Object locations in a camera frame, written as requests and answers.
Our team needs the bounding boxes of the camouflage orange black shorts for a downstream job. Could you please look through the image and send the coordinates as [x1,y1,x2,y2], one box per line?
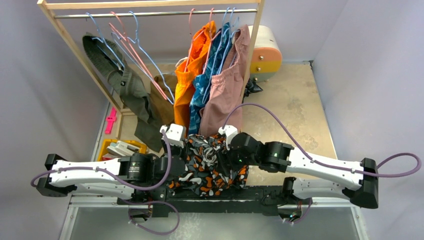
[167,133,249,197]

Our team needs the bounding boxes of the blue wire hanger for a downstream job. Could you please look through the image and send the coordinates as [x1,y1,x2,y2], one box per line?
[85,12,124,71]
[111,11,175,106]

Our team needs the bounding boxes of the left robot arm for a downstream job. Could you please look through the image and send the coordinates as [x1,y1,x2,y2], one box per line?
[30,153,187,200]

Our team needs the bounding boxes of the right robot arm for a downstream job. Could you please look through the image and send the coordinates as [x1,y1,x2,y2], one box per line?
[228,132,379,209]

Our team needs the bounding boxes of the pink shorts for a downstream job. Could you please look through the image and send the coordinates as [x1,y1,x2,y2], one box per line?
[199,24,251,137]

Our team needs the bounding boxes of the brown shorts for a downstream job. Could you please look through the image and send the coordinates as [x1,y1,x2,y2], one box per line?
[149,74,178,127]

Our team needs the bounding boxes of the olive green shorts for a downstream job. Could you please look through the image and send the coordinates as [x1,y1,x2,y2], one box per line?
[82,32,163,152]

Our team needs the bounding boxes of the blue patterned shorts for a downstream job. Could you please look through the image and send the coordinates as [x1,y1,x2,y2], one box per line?
[188,22,233,136]

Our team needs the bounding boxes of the pink hanger holding orange shorts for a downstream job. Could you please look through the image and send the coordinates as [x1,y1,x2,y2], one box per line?
[180,20,210,76]

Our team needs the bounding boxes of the blue hanger holding pink shorts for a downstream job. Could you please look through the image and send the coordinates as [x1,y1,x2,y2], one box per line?
[216,7,240,75]

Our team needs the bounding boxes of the white orange yellow drawer cabinet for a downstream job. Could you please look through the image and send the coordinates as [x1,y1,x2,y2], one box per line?
[250,25,283,82]

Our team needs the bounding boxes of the white stapler in bin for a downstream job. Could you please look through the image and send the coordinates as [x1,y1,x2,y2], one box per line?
[106,140,140,157]

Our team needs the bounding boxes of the pink plastic tool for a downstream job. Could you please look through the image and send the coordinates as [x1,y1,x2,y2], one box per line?
[104,107,117,135]

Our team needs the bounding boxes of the yellow plastic bin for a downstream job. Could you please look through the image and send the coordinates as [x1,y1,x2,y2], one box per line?
[96,139,148,162]

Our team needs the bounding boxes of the metal hanging rod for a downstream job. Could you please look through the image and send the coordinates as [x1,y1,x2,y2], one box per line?
[53,8,258,20]

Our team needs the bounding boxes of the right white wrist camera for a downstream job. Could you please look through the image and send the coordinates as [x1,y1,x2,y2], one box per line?
[218,124,239,150]

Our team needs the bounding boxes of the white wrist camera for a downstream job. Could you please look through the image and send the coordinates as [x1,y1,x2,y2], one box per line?
[218,124,239,150]
[159,123,186,148]

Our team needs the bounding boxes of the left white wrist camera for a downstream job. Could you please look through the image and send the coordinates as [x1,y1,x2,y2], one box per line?
[159,123,186,148]

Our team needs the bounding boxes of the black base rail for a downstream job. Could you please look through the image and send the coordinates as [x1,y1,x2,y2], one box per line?
[117,185,312,218]

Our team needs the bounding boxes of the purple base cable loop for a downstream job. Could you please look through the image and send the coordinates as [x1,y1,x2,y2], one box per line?
[121,198,180,236]

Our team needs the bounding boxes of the pink wire hanger left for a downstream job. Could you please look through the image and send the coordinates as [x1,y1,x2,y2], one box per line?
[108,16,174,104]

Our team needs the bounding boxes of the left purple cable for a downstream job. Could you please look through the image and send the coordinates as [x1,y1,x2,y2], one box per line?
[30,129,173,192]

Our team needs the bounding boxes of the wooden clothes rack frame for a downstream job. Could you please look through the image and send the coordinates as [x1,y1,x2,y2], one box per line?
[37,0,265,140]

